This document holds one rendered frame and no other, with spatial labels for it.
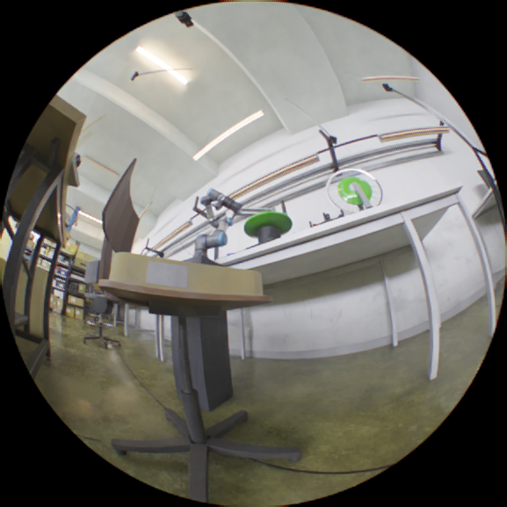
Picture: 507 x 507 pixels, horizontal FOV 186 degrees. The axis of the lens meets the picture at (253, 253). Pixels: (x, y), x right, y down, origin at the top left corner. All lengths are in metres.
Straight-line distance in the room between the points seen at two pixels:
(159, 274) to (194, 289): 0.07
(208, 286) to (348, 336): 1.54
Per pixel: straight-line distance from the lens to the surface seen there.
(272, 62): 3.23
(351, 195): 1.36
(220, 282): 0.31
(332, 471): 0.61
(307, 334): 1.74
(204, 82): 3.80
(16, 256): 0.67
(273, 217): 0.89
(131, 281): 0.29
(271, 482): 0.59
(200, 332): 0.78
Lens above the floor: 0.52
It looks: 24 degrees up
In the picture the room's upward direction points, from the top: 4 degrees counter-clockwise
